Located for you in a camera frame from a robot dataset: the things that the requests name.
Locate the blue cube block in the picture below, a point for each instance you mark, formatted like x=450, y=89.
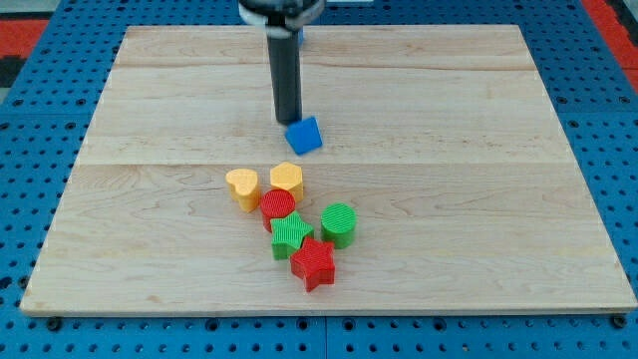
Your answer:
x=304, y=136

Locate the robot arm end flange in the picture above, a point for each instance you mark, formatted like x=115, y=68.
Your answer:
x=279, y=11

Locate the yellow hexagon block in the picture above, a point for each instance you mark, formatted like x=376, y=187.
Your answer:
x=288, y=176

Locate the green cylinder block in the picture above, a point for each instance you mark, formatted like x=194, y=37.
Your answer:
x=338, y=224

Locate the red cylinder block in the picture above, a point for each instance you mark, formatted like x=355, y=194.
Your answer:
x=275, y=204

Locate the green star block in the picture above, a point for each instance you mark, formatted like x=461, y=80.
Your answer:
x=288, y=234

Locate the yellow heart block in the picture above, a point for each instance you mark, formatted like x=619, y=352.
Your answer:
x=244, y=187

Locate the red star block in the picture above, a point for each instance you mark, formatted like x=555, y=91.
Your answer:
x=314, y=263

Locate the wooden board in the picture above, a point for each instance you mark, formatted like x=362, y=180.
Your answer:
x=469, y=199

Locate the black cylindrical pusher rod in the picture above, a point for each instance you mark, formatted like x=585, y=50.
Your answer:
x=284, y=61

